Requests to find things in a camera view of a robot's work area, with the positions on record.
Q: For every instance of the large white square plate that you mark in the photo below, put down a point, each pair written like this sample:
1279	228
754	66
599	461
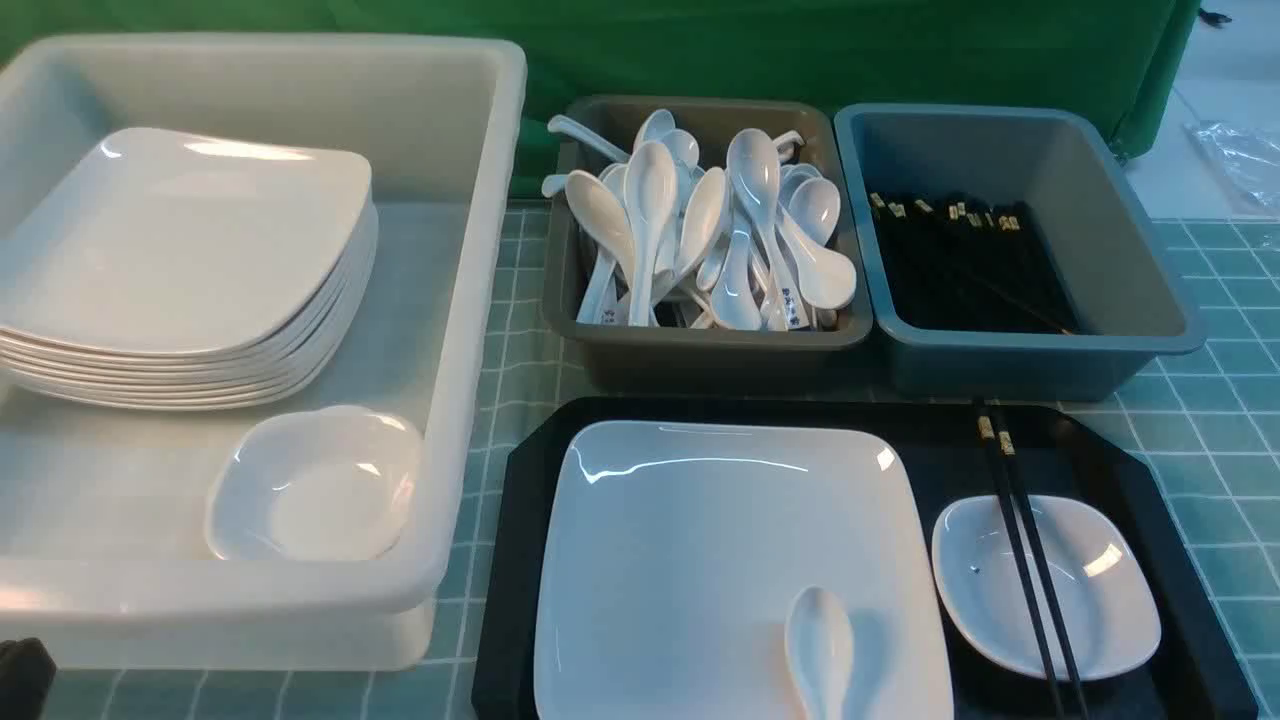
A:
675	551

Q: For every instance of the white ceramic spoon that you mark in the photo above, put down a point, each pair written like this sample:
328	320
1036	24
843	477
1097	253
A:
819	651

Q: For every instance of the black chopstick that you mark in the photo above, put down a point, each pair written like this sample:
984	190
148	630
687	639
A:
1002	467
1036	548

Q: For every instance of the small white square bowl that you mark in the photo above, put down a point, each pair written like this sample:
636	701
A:
1103	595

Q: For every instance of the grey plastic spoon bin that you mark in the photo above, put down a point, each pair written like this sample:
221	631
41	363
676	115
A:
667	360

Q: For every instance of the white spoon left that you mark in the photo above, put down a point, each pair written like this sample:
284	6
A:
599	213

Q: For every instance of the white spoon tall centre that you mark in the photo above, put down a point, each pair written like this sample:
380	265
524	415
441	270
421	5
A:
651	190

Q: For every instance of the white spoon right lower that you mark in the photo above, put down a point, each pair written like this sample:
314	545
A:
826	278

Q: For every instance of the white spoon centre right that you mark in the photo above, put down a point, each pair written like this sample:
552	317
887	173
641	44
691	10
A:
754	167

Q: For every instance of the pile of black chopsticks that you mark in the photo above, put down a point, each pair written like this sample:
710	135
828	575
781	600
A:
959	263

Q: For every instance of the small white bowl in bin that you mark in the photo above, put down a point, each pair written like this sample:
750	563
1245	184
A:
327	485

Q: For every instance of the blue plastic chopstick bin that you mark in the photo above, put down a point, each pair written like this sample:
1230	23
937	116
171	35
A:
1100	239

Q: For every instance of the large white plastic bin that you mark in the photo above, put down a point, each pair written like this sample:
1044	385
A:
104	554

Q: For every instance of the stack of white square plates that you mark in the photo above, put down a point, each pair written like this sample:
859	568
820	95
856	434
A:
171	271

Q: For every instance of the clear plastic bag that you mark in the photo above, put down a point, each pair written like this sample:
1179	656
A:
1246	157

